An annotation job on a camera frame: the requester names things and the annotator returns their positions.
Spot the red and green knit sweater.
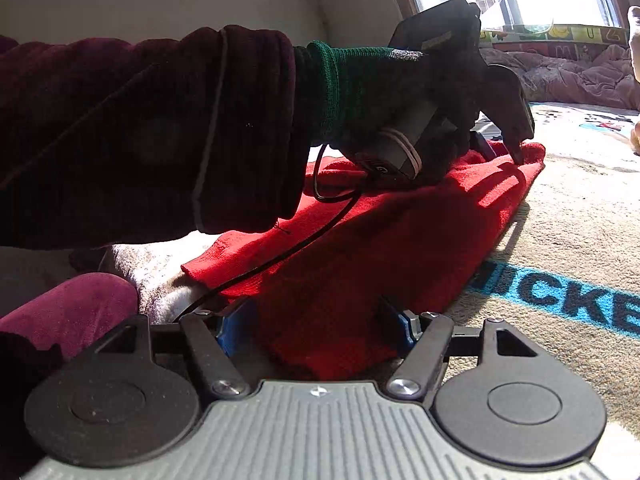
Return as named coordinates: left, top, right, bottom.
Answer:
left=181, top=141, right=546, bottom=381

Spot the person's left hand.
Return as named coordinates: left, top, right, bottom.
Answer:
left=295, top=2, right=490, bottom=186

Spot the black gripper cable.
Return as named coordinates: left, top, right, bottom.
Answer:
left=172, top=142, right=368, bottom=318

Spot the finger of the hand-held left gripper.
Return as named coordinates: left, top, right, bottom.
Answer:
left=482, top=64, right=536, bottom=167
left=470, top=129, right=497, bottom=162

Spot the person's left forearm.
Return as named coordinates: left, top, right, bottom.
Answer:
left=0, top=25, right=321, bottom=251

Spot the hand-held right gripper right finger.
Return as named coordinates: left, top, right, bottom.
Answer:
left=377, top=297, right=543, bottom=401

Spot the purple quilted duvet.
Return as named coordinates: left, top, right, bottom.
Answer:
left=480, top=47, right=640, bottom=111

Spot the person's maroon clad leg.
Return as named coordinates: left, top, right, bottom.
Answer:
left=0, top=272, right=141, bottom=371

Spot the cartoon printed beige blanket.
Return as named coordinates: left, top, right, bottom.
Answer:
left=70, top=102, right=640, bottom=466

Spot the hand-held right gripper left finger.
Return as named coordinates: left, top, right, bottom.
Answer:
left=85, top=300, right=253, bottom=400

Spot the colourful foam letter mat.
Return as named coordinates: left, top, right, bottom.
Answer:
left=477, top=24, right=632, bottom=61

